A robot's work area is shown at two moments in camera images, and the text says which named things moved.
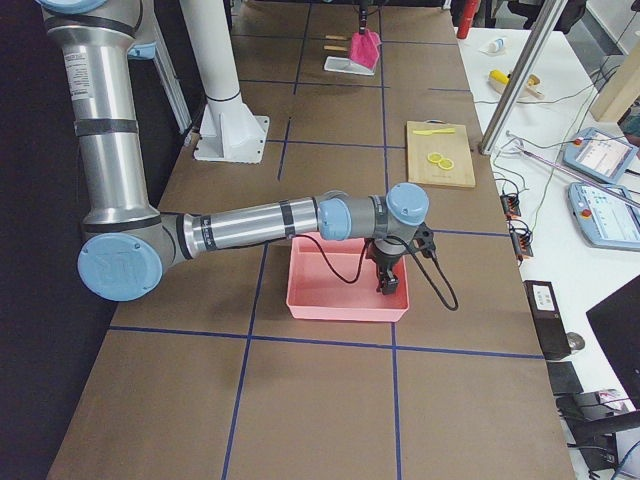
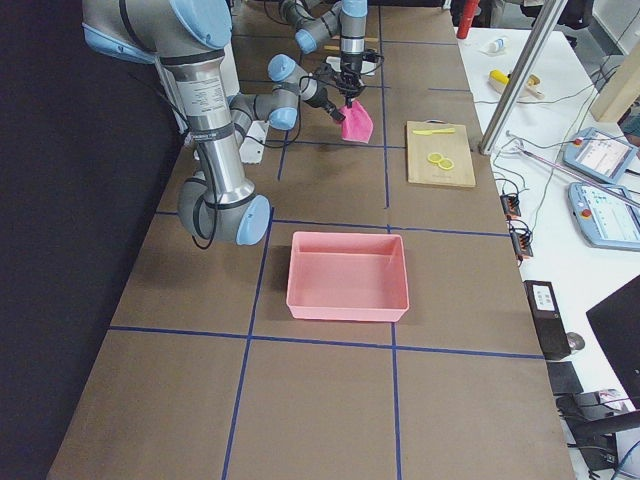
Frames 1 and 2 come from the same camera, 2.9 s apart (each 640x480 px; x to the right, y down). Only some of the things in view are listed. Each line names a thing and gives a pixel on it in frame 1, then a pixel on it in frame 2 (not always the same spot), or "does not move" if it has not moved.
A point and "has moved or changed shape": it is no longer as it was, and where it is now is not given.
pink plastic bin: (332, 279) does not move
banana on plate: (500, 79) does not move
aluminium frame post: (516, 89) does not move
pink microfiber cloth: (365, 48) has moved or changed shape
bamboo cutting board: (452, 145) does not move
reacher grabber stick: (520, 149) does not move
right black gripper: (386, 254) → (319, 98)
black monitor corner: (616, 320) does not move
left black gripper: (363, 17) → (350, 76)
